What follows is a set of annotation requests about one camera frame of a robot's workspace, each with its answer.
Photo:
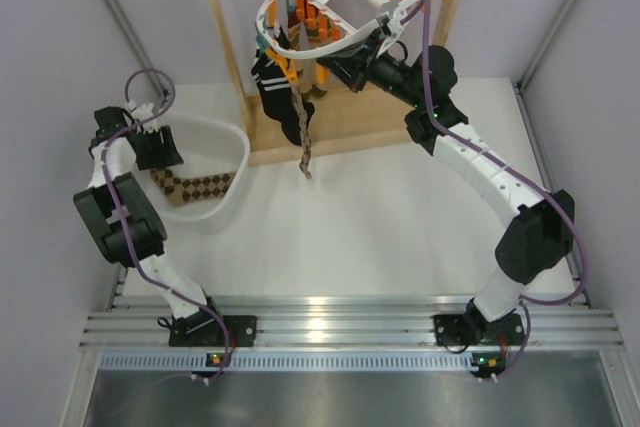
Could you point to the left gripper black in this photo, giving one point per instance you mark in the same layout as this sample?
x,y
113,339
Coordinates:
x,y
166,155

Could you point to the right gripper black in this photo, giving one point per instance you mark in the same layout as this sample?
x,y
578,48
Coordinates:
x,y
352,66

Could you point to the brown argyle sock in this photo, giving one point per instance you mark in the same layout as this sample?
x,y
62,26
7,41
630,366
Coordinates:
x,y
180,191
304,110

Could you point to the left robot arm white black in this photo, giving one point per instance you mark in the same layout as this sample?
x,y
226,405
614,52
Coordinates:
x,y
127,229

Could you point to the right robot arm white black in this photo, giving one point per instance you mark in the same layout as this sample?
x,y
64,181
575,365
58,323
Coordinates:
x,y
537,234

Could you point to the wooden hanger stand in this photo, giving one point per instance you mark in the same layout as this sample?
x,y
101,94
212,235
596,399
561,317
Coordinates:
x,y
344,124

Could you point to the brown sock clipped on hanger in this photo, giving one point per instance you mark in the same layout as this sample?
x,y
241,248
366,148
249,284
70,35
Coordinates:
x,y
302,31

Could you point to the white plastic tub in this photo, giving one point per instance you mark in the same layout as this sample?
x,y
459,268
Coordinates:
x,y
208,147

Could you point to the black sock white stripes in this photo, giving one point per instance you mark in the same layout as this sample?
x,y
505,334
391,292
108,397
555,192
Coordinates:
x,y
276,96

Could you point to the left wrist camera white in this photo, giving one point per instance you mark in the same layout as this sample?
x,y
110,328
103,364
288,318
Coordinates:
x,y
145,117

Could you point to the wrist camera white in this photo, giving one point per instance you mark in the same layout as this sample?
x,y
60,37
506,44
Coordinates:
x,y
145,117
391,19

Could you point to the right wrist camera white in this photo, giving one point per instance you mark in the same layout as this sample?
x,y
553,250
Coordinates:
x,y
391,19

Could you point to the aluminium mounting rail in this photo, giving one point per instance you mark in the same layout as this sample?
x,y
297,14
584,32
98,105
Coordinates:
x,y
338,334

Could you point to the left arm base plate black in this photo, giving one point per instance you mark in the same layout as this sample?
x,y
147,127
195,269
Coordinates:
x,y
201,330

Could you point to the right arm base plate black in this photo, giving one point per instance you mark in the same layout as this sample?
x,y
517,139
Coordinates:
x,y
454,331

